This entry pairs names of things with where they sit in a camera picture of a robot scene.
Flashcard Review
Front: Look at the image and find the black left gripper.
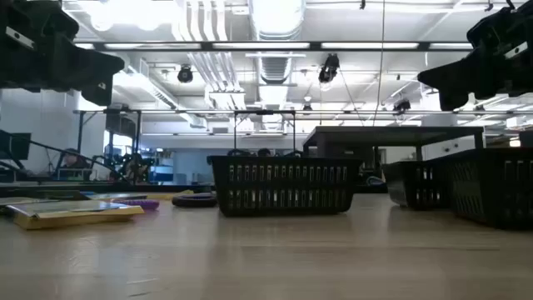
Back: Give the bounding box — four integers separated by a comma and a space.
0, 0, 126, 108

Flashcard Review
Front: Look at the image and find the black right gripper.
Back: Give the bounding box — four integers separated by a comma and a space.
417, 0, 533, 112

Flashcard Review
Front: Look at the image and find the black plastic slotted basket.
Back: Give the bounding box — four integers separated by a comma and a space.
432, 147, 533, 231
381, 157, 453, 211
207, 155, 362, 218

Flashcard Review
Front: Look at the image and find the purple spiral wrist coil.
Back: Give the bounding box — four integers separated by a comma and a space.
112, 198, 161, 211

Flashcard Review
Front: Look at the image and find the yellow notepad with clear cover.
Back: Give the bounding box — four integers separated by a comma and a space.
6, 199, 146, 231

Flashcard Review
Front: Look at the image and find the black spiral wrist coil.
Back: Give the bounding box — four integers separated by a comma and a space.
172, 192, 218, 208

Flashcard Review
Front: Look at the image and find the grey desk shelf riser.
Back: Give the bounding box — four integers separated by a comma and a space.
302, 126, 486, 162

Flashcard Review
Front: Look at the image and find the black background monitor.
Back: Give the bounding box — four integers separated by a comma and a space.
0, 132, 32, 162

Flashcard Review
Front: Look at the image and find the black metal background frame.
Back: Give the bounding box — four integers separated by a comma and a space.
73, 108, 143, 184
232, 109, 297, 158

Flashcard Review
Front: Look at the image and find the thin hanging ceiling cable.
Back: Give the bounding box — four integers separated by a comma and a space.
371, 0, 386, 126

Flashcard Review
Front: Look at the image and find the black table edge rail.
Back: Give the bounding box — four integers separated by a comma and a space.
0, 182, 391, 200

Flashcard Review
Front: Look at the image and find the black overhead frame beam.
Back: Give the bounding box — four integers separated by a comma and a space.
74, 40, 474, 53

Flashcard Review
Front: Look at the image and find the silver ceiling ventilation duct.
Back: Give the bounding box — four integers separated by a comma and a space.
248, 0, 307, 84

